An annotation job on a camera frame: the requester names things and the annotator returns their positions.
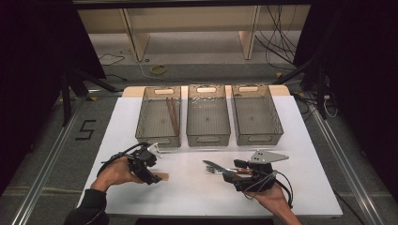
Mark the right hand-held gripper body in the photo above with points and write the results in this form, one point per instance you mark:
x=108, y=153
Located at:
x=266, y=156

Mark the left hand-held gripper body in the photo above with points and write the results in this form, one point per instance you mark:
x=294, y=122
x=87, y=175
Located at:
x=142, y=159

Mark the light wooden utensil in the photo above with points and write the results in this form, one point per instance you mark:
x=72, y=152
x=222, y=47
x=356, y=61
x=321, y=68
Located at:
x=163, y=176

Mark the grey transparent plastic bin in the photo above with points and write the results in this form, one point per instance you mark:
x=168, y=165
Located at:
x=153, y=118
x=255, y=118
x=208, y=115

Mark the brown wooden chopstick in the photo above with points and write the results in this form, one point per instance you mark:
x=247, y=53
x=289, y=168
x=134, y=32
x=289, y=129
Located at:
x=171, y=115
x=175, y=114

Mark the person's left hand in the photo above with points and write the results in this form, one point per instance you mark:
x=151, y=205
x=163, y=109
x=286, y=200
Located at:
x=114, y=173

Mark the person's right hand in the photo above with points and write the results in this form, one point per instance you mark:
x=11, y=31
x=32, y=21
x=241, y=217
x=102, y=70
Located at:
x=272, y=198

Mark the white table sheet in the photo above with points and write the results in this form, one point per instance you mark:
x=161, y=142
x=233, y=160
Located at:
x=194, y=197

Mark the black metal stand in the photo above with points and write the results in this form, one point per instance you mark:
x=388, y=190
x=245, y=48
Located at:
x=320, y=93

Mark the yellow tape roll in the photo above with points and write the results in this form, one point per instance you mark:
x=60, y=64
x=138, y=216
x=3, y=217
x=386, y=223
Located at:
x=158, y=69

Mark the black tripod stand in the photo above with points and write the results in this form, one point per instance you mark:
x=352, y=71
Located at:
x=65, y=100

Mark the black curtain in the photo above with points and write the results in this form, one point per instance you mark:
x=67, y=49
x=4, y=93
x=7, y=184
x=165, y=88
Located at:
x=31, y=78
x=363, y=78

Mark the light wooden desk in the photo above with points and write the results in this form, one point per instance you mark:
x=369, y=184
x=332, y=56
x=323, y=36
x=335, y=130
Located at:
x=194, y=18

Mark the aluminium floor rail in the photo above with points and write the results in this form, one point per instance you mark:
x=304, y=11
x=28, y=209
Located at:
x=47, y=162
x=347, y=162

